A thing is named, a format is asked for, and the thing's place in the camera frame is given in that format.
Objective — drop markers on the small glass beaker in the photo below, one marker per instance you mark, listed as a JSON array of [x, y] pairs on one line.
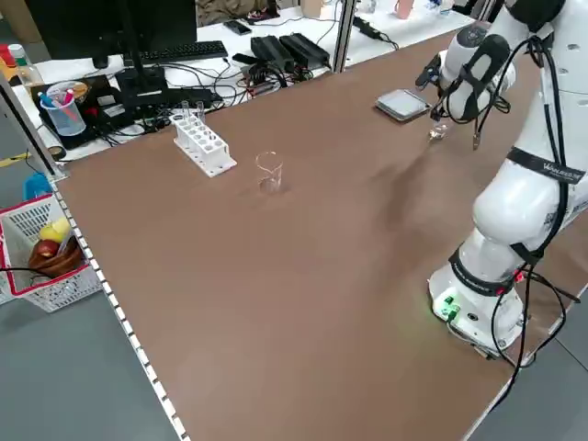
[[438, 132]]

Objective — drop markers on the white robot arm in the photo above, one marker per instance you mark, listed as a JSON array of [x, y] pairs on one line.
[[519, 206]]

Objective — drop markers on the silver digital balance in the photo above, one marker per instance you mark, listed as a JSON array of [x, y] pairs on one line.
[[402, 105]]

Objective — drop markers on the large glass beaker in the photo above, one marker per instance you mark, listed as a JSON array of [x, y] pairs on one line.
[[270, 177]]

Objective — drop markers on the pink plastic cup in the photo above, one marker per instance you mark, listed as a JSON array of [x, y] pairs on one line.
[[404, 8]]

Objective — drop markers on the black power adapter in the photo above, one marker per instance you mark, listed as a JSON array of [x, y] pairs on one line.
[[367, 26]]

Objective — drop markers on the black smartphone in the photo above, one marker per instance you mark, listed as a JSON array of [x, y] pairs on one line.
[[239, 26]]

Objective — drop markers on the white test tube rack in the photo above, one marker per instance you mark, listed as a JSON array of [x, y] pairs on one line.
[[204, 147]]

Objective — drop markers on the glass test tube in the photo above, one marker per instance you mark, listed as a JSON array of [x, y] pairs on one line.
[[200, 112], [185, 112]]

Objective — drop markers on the black keyboard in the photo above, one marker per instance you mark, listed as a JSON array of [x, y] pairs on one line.
[[184, 50]]

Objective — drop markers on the black monitor stand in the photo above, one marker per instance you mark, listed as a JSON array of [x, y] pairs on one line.
[[140, 87]]

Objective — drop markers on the black computer monitor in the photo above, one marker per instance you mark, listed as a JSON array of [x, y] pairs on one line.
[[69, 23]]

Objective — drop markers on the tape roll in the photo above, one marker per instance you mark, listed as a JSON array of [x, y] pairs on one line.
[[54, 154]]

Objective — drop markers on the yellow lemon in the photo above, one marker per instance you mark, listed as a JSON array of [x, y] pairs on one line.
[[54, 229]]

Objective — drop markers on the brown wooden bowl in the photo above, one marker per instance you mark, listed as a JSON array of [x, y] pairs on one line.
[[59, 264]]

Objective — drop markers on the blue plastic container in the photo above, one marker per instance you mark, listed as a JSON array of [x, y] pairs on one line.
[[37, 186]]

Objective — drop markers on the red apple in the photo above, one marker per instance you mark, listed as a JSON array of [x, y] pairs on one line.
[[46, 248]]

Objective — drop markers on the plastic bottle white cap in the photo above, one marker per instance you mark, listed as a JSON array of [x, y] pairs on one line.
[[23, 66]]

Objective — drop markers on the white basket red rim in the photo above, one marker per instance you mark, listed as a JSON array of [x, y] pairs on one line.
[[50, 294]]

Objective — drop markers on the aluminium frame post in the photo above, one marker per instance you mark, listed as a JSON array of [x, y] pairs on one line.
[[344, 37], [27, 126]]

